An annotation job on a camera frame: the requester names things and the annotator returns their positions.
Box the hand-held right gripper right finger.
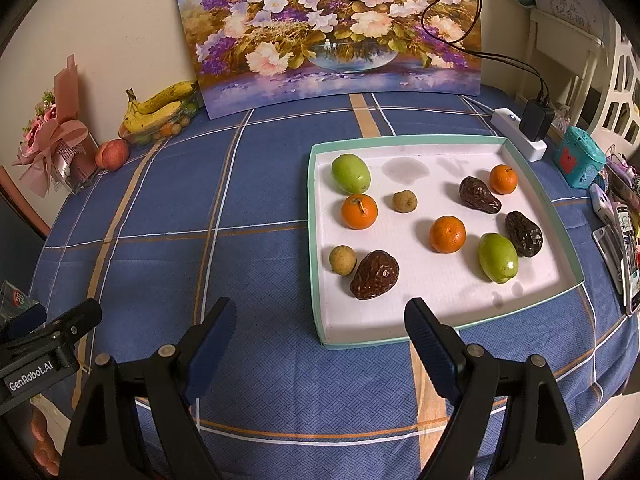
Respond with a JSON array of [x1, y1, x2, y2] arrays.
[[404, 297, 585, 480]]

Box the flower painting canvas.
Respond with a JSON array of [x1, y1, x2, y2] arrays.
[[170, 0, 482, 121]]

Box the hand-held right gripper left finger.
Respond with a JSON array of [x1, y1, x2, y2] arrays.
[[59, 296, 238, 480]]

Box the pink peach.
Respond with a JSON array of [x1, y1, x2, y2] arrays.
[[95, 139, 131, 171]]

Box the medium orange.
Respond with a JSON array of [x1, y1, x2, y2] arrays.
[[341, 194, 378, 231]]

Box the large orange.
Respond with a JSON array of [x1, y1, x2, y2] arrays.
[[429, 215, 467, 254]]

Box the green jujube fruit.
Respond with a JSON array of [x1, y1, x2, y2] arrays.
[[477, 232, 520, 285], [331, 154, 372, 195]]

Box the glass fruit bowl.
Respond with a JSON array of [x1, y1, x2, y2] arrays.
[[118, 102, 201, 148]]

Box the white chair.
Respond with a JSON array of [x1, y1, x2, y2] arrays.
[[520, 7, 608, 126]]

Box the tan longan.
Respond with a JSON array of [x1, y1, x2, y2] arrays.
[[392, 190, 418, 214], [328, 245, 358, 276]]

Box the person's left hand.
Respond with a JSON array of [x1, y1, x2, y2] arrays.
[[31, 406, 64, 477]]

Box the small orange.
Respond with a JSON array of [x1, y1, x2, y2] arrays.
[[489, 164, 518, 195]]

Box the blue plaid tablecloth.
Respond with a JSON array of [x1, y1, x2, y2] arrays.
[[35, 85, 640, 480]]

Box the white power strip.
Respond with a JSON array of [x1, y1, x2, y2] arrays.
[[490, 108, 548, 162]]

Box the yellow banana bunch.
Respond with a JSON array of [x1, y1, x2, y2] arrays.
[[122, 80, 198, 133]]

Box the white remote control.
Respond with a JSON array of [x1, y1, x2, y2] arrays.
[[589, 183, 618, 226]]

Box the smartphone with clear case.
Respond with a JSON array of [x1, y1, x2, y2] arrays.
[[592, 225, 626, 293]]

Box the black charger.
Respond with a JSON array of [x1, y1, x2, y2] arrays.
[[519, 99, 556, 143]]

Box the clear plastic packet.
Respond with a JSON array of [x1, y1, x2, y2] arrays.
[[0, 280, 41, 322]]

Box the white lattice panel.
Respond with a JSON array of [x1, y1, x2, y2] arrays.
[[595, 20, 640, 156]]

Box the brown dried date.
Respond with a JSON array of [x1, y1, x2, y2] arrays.
[[505, 211, 544, 258], [349, 250, 401, 301], [459, 176, 502, 215]]

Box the black smartphone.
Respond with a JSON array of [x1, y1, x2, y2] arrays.
[[619, 202, 640, 316]]

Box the pile of small trinkets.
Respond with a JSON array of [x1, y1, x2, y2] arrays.
[[602, 145, 640, 211]]

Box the teal toy box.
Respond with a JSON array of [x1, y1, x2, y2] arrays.
[[554, 126, 608, 190]]

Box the black cable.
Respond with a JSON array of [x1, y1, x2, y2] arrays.
[[421, 0, 551, 103]]

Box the white tray with teal rim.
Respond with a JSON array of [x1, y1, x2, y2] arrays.
[[306, 135, 586, 348]]

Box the pink wrapped flower bouquet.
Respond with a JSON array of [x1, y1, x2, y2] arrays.
[[12, 55, 98, 196]]

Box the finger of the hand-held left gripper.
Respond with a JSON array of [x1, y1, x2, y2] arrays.
[[14, 298, 103, 348], [5, 304, 49, 340]]

